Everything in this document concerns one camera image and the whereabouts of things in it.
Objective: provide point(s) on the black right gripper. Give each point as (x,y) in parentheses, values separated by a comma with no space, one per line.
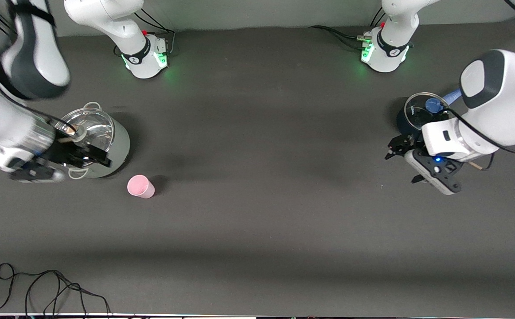
(64,153)

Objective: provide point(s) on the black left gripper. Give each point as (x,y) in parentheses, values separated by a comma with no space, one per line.
(402,144)

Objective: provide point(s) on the pink plastic cup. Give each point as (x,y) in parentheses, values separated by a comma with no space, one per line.
(140,186)

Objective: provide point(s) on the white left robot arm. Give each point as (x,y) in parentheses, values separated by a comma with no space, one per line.
(505,102)

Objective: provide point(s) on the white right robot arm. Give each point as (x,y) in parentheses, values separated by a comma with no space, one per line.
(31,53)

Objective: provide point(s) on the glass lid with beige knob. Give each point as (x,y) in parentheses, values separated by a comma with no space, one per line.
(95,133)

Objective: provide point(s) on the dark blue saucepan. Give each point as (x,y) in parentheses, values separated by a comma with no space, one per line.
(406,124)

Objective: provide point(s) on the glass lid with blue knob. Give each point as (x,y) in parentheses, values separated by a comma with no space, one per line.
(419,113)

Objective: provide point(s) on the dark grey table cloth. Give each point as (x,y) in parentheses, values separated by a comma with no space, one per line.
(257,230)

